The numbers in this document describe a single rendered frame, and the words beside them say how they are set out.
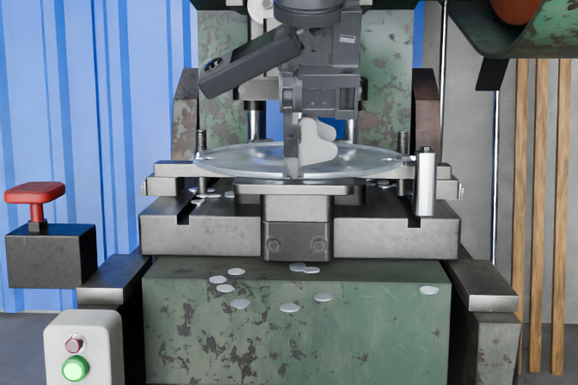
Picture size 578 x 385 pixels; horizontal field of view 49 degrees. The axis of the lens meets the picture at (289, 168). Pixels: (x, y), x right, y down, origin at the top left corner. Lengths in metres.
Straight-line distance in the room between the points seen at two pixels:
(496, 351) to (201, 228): 0.41
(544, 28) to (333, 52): 0.33
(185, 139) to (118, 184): 0.99
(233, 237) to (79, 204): 1.48
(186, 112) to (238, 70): 0.64
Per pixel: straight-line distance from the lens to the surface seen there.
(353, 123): 1.06
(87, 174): 2.30
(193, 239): 0.91
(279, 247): 0.86
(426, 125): 1.27
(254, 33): 0.92
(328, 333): 0.84
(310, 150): 0.70
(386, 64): 1.18
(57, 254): 0.85
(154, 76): 2.20
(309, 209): 0.85
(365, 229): 0.89
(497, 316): 0.81
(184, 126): 1.28
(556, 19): 0.86
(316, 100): 0.66
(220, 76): 0.66
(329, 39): 0.65
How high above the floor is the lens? 0.92
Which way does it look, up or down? 10 degrees down
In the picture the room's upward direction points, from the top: straight up
